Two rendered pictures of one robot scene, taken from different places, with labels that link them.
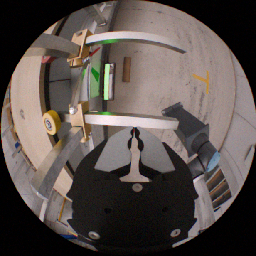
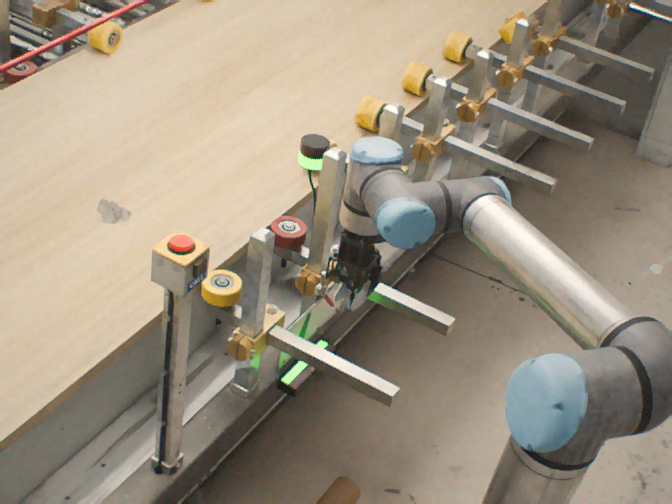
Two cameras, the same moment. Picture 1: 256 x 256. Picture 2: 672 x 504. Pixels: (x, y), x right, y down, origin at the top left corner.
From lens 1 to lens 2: 220 cm
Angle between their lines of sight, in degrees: 79
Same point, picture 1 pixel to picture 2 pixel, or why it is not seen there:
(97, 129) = (222, 411)
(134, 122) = (336, 361)
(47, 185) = (269, 251)
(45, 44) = (329, 223)
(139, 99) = not seen: outside the picture
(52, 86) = not seen: hidden behind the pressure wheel
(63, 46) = (327, 245)
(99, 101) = (270, 378)
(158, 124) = (366, 377)
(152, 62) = not seen: outside the picture
